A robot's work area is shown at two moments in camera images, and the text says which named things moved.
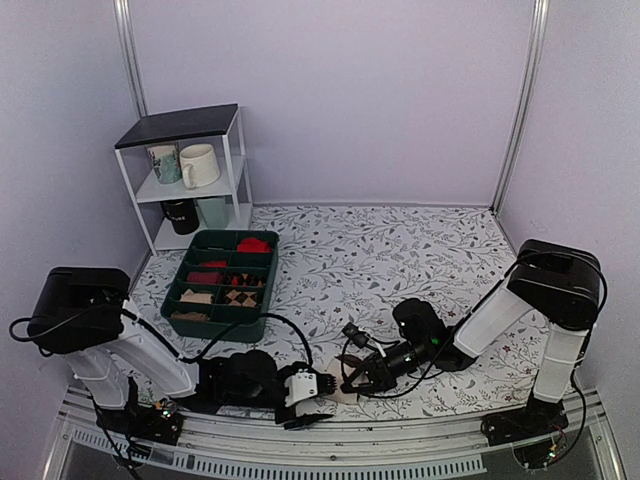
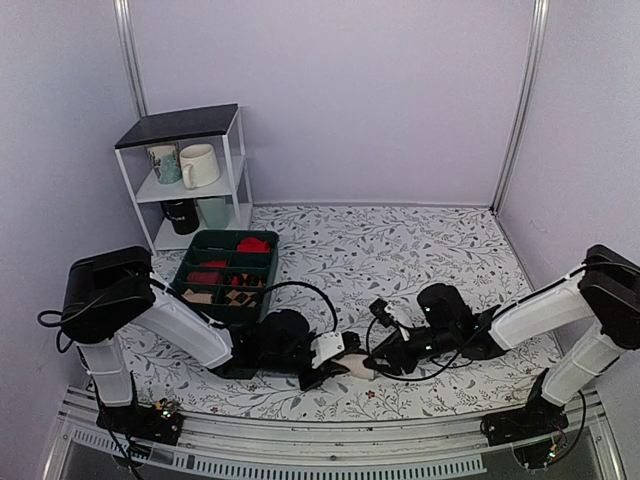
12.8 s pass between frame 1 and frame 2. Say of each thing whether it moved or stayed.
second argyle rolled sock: stayed
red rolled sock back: stayed
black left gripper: moved
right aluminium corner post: stayed
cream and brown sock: moved
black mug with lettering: stayed
